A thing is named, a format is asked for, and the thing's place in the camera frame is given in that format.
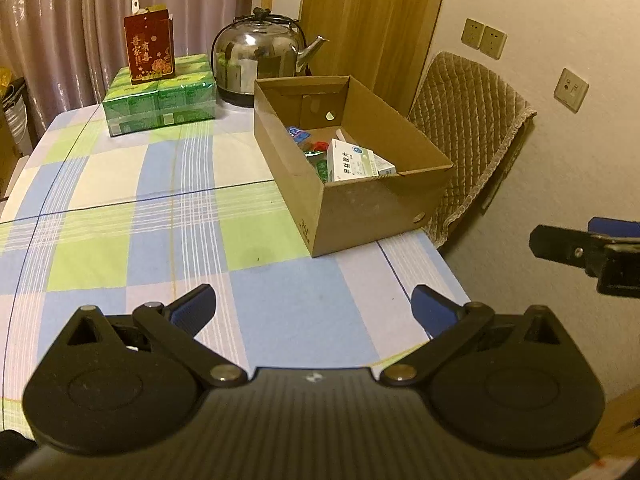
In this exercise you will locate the red gift box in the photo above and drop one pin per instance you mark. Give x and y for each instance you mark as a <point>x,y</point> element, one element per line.
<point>149,45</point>

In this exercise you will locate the silver foil bag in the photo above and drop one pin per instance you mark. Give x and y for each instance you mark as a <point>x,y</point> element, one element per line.
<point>319,167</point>

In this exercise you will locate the blue and white small box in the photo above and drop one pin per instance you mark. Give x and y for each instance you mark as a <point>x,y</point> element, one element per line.
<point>298,134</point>

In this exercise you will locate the yellow plastic bag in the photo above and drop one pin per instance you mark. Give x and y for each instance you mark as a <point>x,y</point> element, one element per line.
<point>5,77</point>

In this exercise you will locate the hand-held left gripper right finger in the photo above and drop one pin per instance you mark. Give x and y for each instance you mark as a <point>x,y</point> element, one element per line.
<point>434,306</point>

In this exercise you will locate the chair with quilted cover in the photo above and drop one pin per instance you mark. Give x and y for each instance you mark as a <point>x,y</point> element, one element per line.
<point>465,135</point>

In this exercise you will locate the brown cardboard box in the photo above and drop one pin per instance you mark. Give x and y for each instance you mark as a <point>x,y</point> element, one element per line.
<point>370,210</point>

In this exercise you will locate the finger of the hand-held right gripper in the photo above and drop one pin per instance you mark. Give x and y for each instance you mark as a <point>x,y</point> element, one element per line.
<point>615,227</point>
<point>560,245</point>

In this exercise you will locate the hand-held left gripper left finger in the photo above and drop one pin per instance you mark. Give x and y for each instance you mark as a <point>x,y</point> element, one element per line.
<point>192,306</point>

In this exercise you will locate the pink curtain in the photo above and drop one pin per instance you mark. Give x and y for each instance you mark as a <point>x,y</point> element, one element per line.
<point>65,25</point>

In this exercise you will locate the stainless steel kettle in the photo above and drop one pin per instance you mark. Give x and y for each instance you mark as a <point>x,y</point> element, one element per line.
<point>255,60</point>

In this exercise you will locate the red snack packet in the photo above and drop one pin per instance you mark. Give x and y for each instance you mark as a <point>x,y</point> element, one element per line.
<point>314,148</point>

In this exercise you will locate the beige wall socket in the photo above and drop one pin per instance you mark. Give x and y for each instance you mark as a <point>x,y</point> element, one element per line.
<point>571,90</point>
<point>493,42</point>
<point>472,33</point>

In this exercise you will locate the wooden door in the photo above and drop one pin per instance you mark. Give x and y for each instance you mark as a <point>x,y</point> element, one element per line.
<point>365,25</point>

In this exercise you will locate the green tissue multipack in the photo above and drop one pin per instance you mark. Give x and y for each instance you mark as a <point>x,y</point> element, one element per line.
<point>160,95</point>

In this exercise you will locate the white and green medicine box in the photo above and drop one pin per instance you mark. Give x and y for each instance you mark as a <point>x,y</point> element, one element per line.
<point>350,160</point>

